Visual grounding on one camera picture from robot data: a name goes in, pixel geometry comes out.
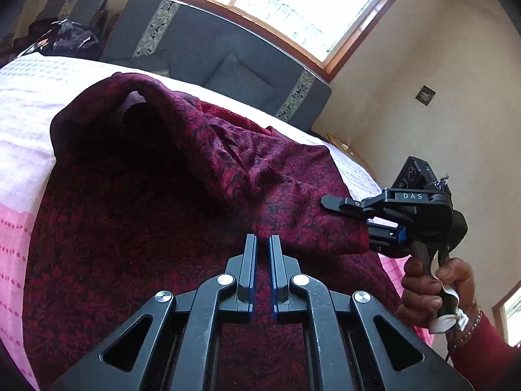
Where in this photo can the large grey cushion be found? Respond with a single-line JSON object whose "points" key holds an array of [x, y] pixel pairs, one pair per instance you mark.
{"points": [[240, 79]]}

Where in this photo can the large wooden framed window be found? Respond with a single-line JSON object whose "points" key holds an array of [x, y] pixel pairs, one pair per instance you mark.
{"points": [[293, 4]]}

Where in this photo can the pink and white blanket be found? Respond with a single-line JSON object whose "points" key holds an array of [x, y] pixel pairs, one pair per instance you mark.
{"points": [[32, 102]]}

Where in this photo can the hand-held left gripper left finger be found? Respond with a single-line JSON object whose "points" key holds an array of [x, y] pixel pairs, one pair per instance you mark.
{"points": [[249, 264]]}

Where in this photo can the dark purple bag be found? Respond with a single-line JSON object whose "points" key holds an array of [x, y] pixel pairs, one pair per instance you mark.
{"points": [[71, 40]]}

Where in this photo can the grey sofa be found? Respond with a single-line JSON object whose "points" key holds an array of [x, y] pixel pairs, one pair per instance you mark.
{"points": [[228, 36]]}

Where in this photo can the small grey cushion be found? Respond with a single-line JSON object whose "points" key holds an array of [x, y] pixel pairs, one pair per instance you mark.
{"points": [[152, 62]]}

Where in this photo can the small wooden framed window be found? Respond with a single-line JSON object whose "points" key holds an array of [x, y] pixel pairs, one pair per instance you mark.
{"points": [[511, 313]]}

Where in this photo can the person's right hand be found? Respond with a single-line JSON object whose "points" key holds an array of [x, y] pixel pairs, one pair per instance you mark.
{"points": [[419, 293]]}

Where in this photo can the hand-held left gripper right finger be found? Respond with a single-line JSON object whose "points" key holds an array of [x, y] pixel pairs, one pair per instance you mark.
{"points": [[273, 264]]}

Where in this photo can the dark wall plate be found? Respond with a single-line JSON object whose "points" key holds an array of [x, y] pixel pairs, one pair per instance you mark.
{"points": [[425, 95]]}

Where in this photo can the dark red patterned garment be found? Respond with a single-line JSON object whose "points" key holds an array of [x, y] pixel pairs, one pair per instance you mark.
{"points": [[171, 195]]}

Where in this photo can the grey armchair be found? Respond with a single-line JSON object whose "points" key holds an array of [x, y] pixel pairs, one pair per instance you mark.
{"points": [[77, 6]]}

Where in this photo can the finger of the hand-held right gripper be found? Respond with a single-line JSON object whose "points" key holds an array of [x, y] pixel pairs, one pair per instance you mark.
{"points": [[346, 203], [386, 238]]}

